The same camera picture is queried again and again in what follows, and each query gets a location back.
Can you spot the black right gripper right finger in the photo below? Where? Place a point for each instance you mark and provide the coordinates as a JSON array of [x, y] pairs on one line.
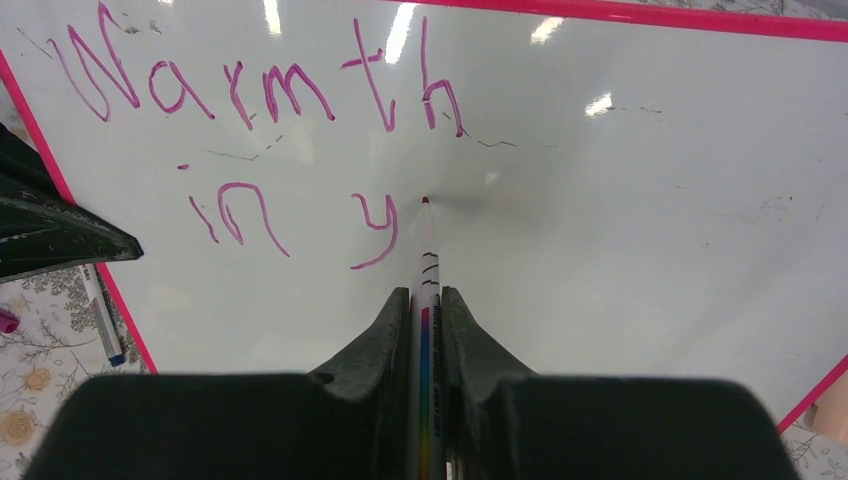
[[478, 438]]

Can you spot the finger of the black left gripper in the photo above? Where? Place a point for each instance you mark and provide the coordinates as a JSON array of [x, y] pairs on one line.
[[40, 231]]

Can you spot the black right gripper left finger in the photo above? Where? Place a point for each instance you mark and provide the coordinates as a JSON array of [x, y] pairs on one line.
[[365, 395]]

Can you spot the magenta marker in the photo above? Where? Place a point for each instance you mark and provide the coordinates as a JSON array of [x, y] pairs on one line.
[[426, 439]]

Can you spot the magenta marker cap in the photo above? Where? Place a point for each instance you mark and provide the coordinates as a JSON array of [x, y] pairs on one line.
[[8, 322]]

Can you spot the pink framed whiteboard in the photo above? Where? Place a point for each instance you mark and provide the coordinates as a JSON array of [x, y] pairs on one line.
[[617, 188]]

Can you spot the blue capped marker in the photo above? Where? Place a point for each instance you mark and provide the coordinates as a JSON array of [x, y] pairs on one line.
[[97, 305]]

